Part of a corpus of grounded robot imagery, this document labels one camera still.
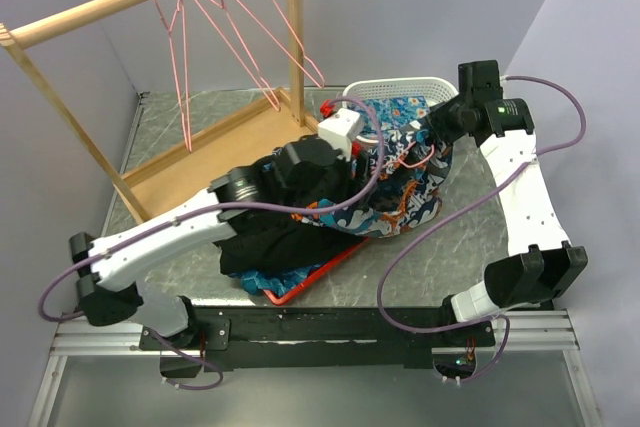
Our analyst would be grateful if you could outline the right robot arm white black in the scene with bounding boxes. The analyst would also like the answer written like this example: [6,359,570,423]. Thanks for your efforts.
[427,60,588,346]

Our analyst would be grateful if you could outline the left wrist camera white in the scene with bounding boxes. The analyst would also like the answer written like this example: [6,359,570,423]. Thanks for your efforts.
[317,108,364,161]

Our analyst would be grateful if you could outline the red plastic tray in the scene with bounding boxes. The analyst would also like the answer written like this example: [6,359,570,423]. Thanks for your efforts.
[259,139,371,307]

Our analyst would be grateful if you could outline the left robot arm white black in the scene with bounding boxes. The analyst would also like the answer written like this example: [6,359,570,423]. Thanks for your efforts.
[70,135,376,349]

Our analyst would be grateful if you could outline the white plastic basket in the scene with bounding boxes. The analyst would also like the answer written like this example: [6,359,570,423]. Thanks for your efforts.
[342,77,458,140]

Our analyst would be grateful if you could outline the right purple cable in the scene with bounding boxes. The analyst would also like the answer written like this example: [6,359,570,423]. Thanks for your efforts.
[377,75,587,334]

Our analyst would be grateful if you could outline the orange blue patterned shorts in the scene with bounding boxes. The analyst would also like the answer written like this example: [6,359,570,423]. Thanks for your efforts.
[292,121,453,238]

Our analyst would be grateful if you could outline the black garment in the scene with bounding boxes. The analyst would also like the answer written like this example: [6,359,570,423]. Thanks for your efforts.
[216,211,362,276]

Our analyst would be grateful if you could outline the wooden clothes rack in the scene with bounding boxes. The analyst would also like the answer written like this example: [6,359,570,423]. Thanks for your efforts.
[1,0,318,222]

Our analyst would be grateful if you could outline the blue floral cloth in basket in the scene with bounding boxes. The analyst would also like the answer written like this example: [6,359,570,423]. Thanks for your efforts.
[363,96,435,135]

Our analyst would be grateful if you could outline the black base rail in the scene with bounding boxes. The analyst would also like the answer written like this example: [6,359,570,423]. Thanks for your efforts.
[132,297,495,384]

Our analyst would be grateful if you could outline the blue floral shorts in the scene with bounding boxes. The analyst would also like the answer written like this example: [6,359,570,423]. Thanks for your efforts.
[234,264,321,297]

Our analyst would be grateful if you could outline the pink wire hanger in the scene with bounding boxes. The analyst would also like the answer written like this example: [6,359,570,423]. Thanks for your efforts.
[219,0,327,88]
[398,144,435,169]
[152,0,193,153]
[193,0,281,112]

